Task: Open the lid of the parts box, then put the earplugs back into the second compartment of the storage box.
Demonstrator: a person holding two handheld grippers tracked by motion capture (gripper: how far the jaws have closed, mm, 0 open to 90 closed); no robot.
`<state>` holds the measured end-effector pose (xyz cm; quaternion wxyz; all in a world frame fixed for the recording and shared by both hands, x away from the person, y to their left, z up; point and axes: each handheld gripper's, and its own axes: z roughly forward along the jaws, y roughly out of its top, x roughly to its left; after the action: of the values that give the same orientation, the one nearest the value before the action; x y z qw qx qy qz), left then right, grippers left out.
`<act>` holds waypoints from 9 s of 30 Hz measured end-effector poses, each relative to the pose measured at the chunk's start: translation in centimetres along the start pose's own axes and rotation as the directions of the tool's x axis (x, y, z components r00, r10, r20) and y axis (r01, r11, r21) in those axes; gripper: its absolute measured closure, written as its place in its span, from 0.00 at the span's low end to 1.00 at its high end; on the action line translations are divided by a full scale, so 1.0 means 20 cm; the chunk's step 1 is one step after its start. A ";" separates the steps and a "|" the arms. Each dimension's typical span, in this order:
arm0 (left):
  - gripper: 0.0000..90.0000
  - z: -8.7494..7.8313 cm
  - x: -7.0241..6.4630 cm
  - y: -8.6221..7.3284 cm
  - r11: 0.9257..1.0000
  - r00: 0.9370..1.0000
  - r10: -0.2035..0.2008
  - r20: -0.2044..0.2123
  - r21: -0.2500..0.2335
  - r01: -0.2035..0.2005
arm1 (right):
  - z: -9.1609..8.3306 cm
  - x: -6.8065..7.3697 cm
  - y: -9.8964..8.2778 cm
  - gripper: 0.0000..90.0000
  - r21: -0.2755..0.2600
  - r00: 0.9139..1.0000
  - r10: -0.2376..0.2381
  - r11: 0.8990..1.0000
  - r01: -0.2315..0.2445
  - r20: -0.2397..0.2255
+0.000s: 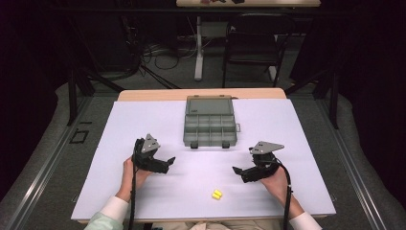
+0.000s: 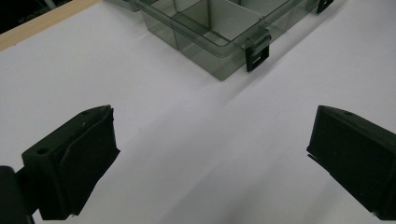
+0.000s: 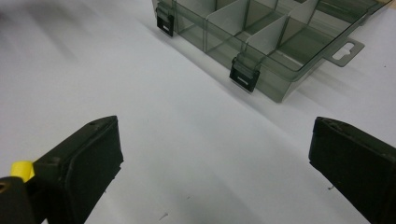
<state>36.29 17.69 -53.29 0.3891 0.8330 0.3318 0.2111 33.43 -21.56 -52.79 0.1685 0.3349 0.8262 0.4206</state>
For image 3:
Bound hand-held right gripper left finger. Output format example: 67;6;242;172
31;115;124;224

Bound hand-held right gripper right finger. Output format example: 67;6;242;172
308;116;396;224

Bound small yellow block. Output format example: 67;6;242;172
9;160;36;184

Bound grey transparent compartment box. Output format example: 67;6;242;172
151;0;394;104

